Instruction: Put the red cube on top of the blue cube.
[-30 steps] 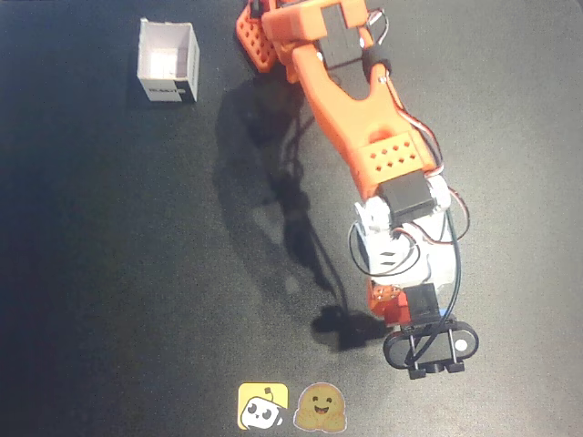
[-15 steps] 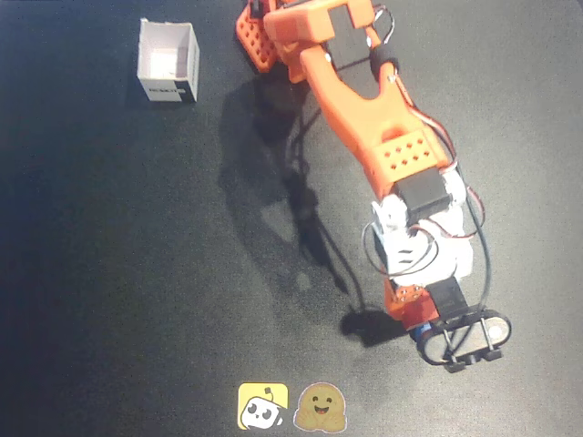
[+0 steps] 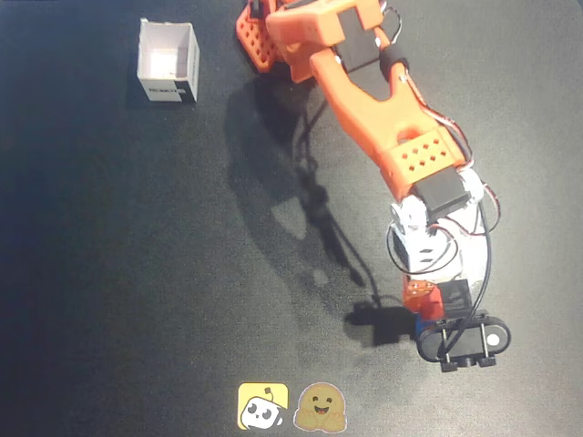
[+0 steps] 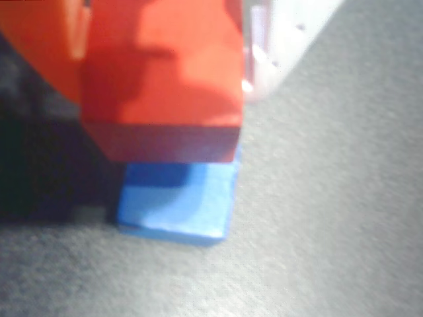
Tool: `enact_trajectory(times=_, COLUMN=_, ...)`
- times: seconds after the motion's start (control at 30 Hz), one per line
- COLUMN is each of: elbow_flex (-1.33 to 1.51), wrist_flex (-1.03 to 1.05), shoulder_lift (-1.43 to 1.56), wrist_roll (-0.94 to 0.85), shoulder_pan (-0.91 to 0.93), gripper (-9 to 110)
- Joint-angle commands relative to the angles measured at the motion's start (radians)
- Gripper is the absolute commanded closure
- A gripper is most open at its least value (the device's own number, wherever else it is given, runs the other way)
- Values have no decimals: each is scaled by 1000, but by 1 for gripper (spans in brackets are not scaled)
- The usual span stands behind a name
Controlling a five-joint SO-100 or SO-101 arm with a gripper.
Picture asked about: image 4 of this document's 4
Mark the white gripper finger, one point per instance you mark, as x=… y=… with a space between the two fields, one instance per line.
x=284 y=43

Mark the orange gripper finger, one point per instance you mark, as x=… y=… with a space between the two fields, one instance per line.
x=36 y=39

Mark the red cube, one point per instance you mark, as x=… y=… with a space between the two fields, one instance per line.
x=158 y=82

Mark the blue cube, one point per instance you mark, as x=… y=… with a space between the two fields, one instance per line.
x=198 y=204

